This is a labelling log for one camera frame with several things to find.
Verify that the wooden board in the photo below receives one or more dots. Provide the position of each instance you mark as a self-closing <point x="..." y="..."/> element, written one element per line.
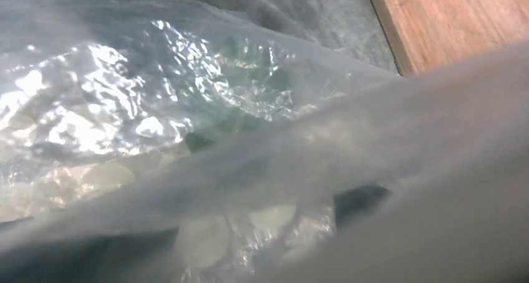
<point x="424" y="34"/>

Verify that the polka dot zip top bag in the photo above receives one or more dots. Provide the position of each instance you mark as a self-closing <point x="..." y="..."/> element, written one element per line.
<point x="171" y="141"/>

